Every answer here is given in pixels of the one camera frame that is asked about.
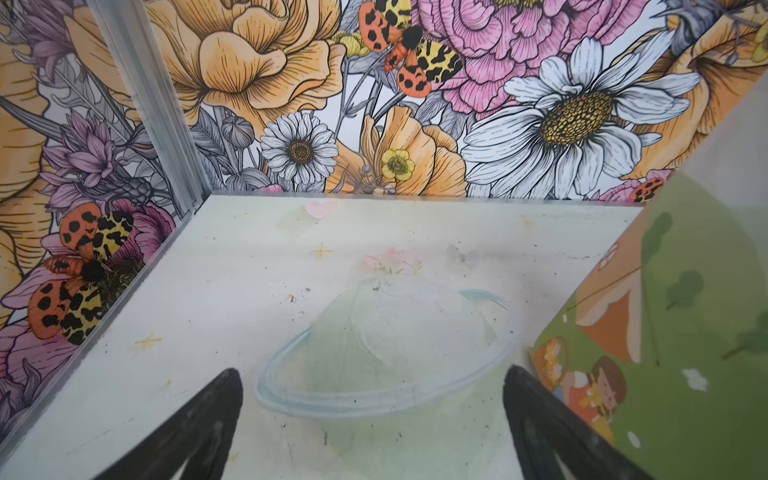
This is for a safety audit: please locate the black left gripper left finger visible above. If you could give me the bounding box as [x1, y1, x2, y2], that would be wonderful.
[97, 368, 244, 479]

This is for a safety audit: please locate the aluminium left corner post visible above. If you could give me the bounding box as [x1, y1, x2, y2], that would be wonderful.
[88, 1, 211, 217]

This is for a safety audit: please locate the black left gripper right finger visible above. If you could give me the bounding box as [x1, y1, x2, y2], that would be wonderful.
[502, 365, 651, 480]

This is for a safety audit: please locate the white paper bag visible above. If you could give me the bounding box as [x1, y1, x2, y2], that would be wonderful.
[527, 83, 767, 479]

